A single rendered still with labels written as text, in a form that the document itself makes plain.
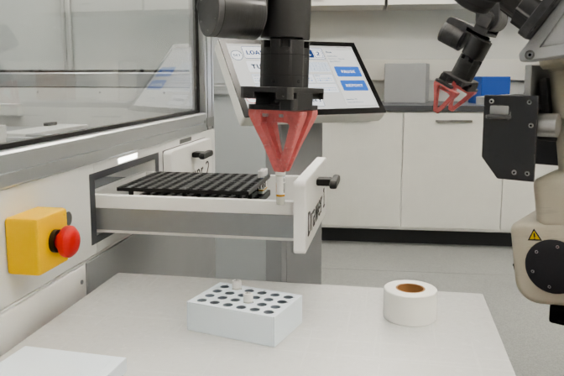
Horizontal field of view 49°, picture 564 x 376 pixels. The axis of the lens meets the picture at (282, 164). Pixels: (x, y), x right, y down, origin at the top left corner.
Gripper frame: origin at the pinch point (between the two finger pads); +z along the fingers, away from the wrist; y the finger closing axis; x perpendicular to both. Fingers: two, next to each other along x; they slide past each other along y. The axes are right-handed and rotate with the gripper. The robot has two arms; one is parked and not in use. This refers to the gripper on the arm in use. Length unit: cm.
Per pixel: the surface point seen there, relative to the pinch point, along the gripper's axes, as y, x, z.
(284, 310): -0.1, 0.8, 18.0
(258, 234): -16.1, -10.8, 13.2
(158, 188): -15.7, -29.1, 7.7
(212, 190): -19.0, -20.8, 7.6
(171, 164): -39, -42, 7
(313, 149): -126, -46, 11
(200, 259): -62, -50, 34
